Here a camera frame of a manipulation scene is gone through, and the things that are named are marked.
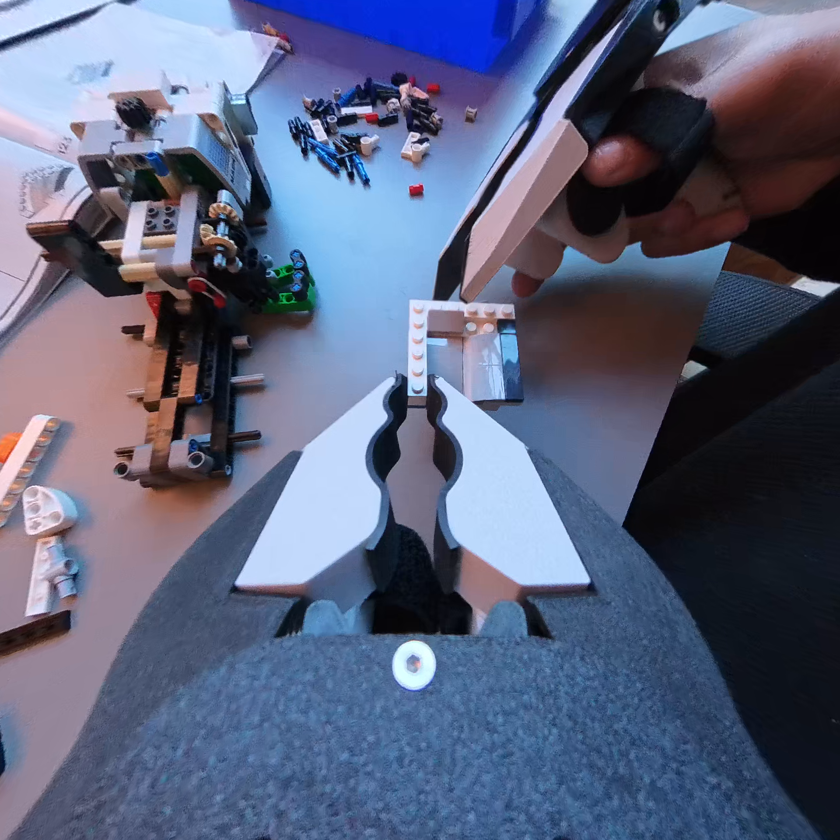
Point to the person's right hand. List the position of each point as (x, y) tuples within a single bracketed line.
[(774, 118)]

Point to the dark mesh office chair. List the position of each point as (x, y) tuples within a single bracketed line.
[(754, 315)]

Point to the person's right forearm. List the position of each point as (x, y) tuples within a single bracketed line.
[(794, 243)]

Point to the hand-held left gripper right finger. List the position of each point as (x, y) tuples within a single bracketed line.
[(512, 518)]

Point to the small cluster of lego pins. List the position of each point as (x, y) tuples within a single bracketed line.
[(277, 38)]

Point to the white windshield lego assembly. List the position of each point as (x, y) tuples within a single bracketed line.
[(417, 341)]

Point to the blue plastic bin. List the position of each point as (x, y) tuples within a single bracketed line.
[(407, 26)]

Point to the partly built lego truck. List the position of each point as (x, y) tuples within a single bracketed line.
[(170, 249)]

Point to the white rounded triangle lego piece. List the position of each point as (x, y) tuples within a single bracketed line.
[(49, 512)]

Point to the white lego beam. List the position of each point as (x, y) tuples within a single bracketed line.
[(29, 459)]

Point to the pile of small lego pieces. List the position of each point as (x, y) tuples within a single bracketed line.
[(367, 124)]

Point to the short black lego beam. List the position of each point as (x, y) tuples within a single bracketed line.
[(33, 631)]

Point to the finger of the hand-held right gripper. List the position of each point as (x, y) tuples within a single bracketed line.
[(453, 262), (525, 203)]

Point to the orange lego piece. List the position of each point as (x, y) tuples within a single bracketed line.
[(10, 447)]

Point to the open instruction booklet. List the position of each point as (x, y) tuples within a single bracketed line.
[(164, 59)]

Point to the white lego connector grey pin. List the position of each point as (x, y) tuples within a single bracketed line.
[(46, 577)]

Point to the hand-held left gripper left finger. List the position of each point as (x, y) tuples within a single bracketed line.
[(321, 512)]

